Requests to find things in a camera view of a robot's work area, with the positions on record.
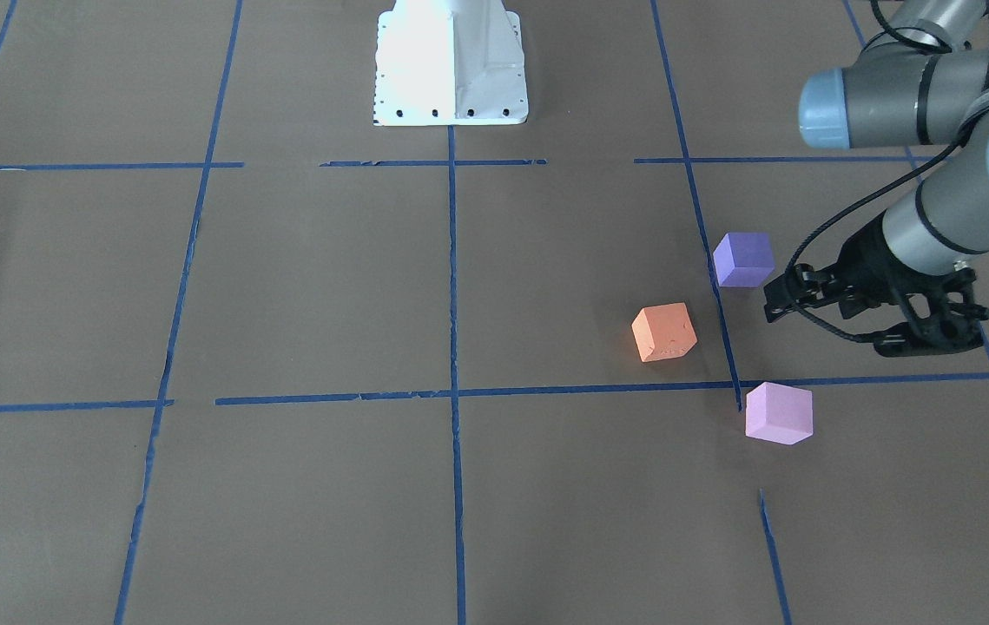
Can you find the pink foam cube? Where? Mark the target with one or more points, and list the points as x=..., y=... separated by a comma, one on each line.
x=779, y=414

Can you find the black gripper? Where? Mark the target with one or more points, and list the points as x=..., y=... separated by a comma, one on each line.
x=864, y=264

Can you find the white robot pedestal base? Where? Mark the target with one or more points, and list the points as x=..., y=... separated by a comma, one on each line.
x=449, y=63

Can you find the dark purple foam cube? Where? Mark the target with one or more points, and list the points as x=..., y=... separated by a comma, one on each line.
x=743, y=259

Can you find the orange foam cube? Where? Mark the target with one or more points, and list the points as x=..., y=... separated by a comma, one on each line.
x=664, y=332

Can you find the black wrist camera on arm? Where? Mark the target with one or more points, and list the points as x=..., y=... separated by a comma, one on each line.
x=941, y=315

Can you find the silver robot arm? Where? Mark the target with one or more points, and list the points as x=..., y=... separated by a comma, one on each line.
x=923, y=80

